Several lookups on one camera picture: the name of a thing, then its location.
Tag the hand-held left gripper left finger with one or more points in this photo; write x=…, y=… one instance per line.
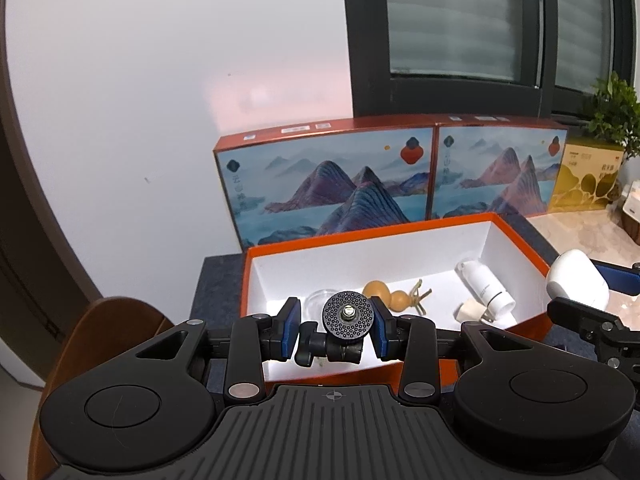
x=290, y=330

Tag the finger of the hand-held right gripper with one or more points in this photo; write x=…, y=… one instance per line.
x=600, y=330
x=622, y=280

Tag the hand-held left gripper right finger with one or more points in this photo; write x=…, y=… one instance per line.
x=382, y=332

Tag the clear plastic cup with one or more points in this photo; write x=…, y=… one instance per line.
x=315, y=305

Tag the black ball head mount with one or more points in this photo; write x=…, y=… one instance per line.
x=347, y=315

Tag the tan wooden gourd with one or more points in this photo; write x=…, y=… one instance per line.
x=375, y=289

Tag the white oval case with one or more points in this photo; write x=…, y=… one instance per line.
x=575, y=280

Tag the orange storage box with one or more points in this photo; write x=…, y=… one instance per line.
x=350, y=265

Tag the white charger adapter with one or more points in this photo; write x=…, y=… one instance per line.
x=467, y=310

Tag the white plastic bottle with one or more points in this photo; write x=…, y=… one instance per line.
x=482, y=282

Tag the blue-grey table mat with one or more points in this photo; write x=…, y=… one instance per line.
x=220, y=285

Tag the white container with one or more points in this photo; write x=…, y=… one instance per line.
x=631, y=195

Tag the yellow printed box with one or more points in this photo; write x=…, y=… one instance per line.
x=585, y=175

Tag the mountain print gift box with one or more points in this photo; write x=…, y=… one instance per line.
x=500, y=170
x=325, y=185

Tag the green potted plant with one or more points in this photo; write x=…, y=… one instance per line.
x=612, y=115

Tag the brown wooden chair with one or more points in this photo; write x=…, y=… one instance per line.
x=100, y=320

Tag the dark framed window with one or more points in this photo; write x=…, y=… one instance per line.
x=367, y=60

